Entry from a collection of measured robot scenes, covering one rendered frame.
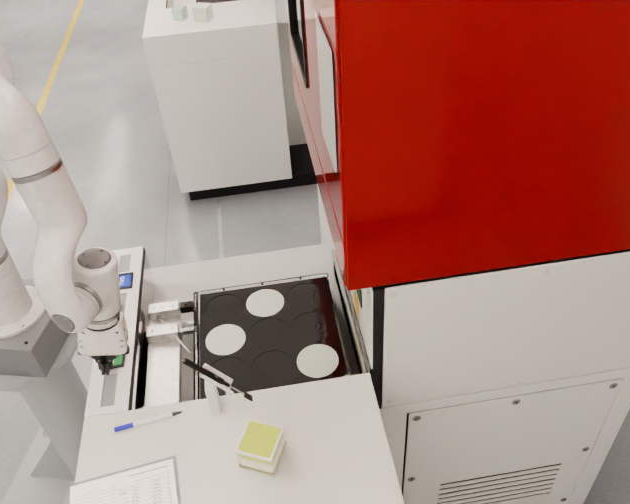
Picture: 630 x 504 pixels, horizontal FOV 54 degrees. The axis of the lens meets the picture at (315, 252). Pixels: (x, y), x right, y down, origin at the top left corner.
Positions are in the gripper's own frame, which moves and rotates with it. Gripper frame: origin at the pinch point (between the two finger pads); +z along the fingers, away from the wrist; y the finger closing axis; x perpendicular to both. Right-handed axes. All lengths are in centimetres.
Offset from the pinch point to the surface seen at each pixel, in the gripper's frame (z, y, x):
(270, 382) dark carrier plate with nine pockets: 1.6, -36.9, 5.0
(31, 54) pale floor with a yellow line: 125, 112, -437
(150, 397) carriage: 9.4, -9.7, 2.4
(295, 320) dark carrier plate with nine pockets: 0.0, -44.9, -13.0
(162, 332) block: 6.1, -11.8, -14.9
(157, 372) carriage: 9.1, -11.0, -4.7
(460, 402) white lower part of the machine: 3, -83, 11
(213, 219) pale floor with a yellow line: 95, -32, -177
